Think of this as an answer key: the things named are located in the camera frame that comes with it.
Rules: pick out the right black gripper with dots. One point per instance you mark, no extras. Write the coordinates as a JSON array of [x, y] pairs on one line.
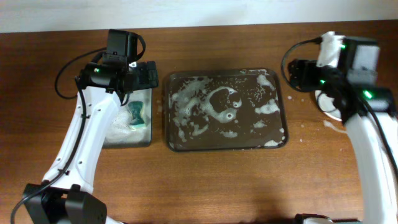
[[298, 73]]

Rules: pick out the white plate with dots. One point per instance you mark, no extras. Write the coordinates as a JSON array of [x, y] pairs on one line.
[[325, 105]]

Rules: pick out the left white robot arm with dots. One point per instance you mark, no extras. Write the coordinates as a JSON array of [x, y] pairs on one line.
[[65, 194]]

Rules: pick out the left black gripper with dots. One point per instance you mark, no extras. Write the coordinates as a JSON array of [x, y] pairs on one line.
[[147, 74]]

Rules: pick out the centre black dish tray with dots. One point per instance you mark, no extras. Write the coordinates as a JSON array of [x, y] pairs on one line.
[[213, 110]]

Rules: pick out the left black soapy tray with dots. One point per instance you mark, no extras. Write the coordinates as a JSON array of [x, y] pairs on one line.
[[118, 134]]

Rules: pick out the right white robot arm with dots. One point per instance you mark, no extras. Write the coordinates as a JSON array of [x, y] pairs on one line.
[[369, 115]]

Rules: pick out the green sponge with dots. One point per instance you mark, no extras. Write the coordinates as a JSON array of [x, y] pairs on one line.
[[136, 109]]

